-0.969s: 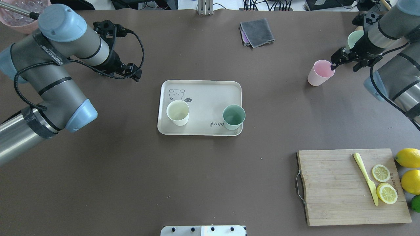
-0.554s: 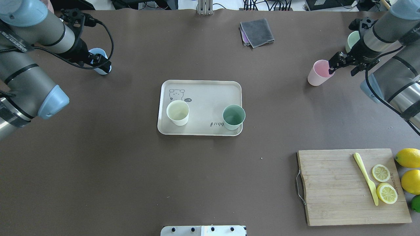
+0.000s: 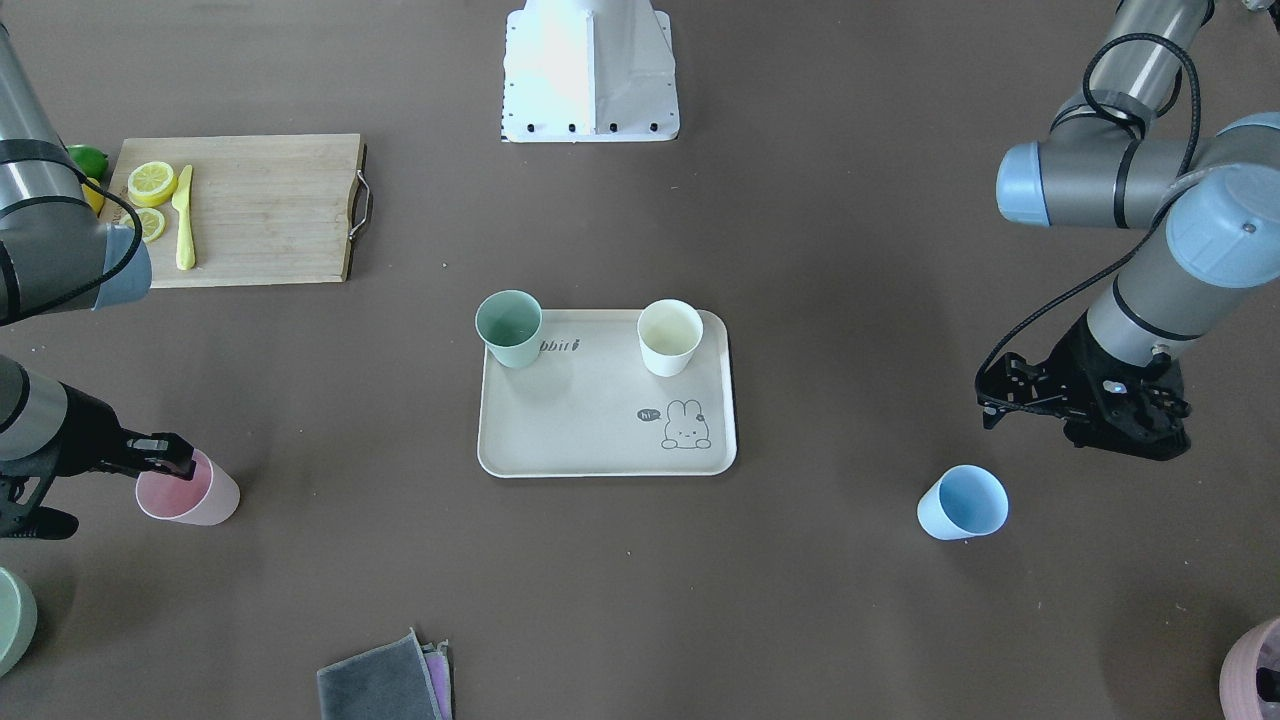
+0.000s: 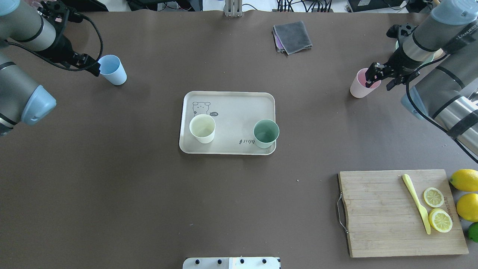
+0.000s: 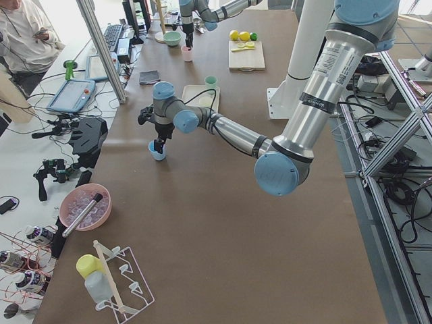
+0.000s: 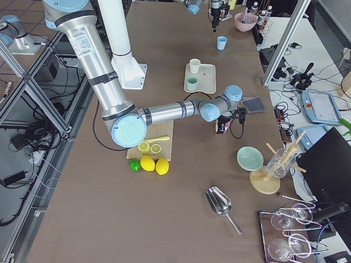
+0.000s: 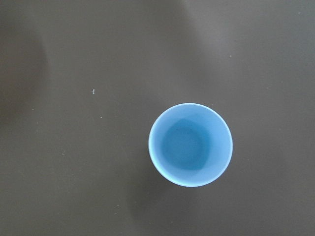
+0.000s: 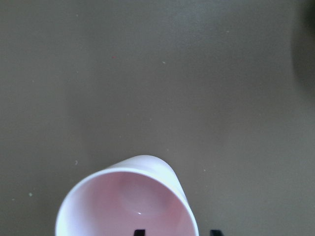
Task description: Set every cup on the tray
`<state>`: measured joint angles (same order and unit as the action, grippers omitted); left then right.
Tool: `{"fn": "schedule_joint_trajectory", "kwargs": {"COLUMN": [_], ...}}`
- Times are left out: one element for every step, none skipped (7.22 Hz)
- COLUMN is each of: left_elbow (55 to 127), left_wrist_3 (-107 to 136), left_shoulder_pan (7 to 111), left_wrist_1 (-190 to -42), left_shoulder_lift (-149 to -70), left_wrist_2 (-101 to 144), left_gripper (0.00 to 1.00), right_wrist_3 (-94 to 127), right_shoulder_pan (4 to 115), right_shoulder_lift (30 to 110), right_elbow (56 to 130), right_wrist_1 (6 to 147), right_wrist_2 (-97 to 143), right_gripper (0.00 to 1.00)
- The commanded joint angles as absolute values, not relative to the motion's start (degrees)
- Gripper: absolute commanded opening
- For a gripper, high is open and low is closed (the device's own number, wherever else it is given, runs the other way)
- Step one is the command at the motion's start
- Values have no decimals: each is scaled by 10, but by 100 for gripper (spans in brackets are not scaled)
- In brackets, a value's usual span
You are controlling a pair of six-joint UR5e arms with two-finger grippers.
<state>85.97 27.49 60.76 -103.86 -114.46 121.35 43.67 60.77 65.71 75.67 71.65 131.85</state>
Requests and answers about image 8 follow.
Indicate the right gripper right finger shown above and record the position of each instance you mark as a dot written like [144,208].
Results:
[216,232]

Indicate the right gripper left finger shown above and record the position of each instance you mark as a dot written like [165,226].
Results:
[139,232]

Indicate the pink plastic cup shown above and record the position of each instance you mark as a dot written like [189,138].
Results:
[141,192]

